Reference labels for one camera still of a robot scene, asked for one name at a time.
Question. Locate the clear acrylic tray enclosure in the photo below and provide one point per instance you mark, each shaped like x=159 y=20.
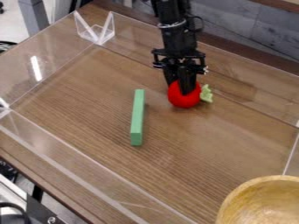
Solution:
x=67 y=95

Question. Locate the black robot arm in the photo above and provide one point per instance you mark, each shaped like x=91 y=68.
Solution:
x=172 y=11

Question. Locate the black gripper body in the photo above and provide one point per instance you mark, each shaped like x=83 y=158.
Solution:
x=179 y=47

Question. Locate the red plush fruit green leaf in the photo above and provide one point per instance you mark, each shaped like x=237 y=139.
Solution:
x=200 y=94

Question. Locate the green rectangular block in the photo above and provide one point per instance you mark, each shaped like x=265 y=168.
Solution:
x=137 y=118

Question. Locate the wooden bowl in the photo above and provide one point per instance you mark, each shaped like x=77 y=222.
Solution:
x=264 y=200

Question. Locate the black metal clamp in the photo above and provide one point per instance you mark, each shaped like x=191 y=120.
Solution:
x=38 y=213

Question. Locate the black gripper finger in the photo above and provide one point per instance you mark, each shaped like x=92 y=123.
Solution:
x=169 y=73
x=187 y=79

